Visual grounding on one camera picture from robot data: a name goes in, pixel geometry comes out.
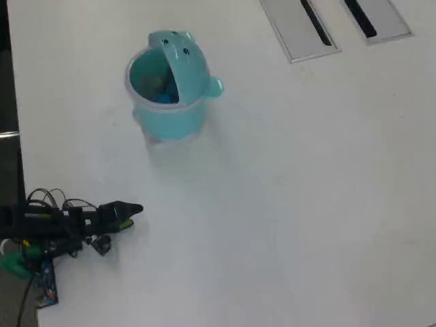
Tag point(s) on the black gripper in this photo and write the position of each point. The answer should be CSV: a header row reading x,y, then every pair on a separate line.
x,y
93,221

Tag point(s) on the blue lego block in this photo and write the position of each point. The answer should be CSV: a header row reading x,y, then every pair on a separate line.
x,y
161,98

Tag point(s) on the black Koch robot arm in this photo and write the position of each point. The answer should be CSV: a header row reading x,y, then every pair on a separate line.
x,y
41,225

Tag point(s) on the teal whale-shaped lidded bin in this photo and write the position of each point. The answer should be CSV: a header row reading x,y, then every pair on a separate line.
x,y
170,119

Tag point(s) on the blue circuit board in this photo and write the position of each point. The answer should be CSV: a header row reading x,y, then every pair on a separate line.
x,y
46,282

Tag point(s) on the green table clamp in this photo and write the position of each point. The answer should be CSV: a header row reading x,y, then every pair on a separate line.
x,y
13,264

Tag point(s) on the white metal bar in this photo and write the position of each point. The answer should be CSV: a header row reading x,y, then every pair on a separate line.
x,y
8,135

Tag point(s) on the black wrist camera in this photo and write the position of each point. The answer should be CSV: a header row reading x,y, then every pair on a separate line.
x,y
100,243

